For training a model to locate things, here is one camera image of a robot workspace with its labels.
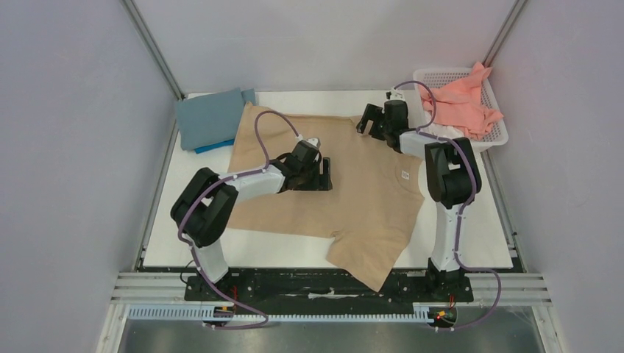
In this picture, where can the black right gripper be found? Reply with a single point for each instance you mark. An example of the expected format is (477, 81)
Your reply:
(371, 117)

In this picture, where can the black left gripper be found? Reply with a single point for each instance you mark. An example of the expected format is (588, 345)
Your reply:
(321, 182)

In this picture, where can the beige t shirt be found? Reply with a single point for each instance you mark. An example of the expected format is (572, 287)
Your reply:
(370, 212)

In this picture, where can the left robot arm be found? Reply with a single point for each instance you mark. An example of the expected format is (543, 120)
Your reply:
(203, 210)

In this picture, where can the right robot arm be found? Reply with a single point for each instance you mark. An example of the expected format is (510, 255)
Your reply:
(453, 180)

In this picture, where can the white t shirt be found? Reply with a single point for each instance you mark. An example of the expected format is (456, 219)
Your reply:
(443, 131)

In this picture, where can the pink t shirt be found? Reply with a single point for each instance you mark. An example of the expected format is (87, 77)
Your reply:
(458, 104)

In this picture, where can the bright blue folded t shirt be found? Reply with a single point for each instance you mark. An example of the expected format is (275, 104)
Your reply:
(213, 146)

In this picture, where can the grey-blue folded t shirt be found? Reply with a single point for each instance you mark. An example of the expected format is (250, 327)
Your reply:
(211, 118)

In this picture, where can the white plastic laundry basket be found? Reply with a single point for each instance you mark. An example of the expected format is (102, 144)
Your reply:
(438, 77)

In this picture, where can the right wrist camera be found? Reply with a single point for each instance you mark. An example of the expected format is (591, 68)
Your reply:
(394, 95)

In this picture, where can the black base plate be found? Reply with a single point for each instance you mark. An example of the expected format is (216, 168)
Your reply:
(320, 291)

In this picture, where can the white cable duct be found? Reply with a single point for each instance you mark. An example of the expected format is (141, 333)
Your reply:
(205, 312)

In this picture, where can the aluminium frame rail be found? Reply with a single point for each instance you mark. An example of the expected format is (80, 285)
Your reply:
(155, 53)

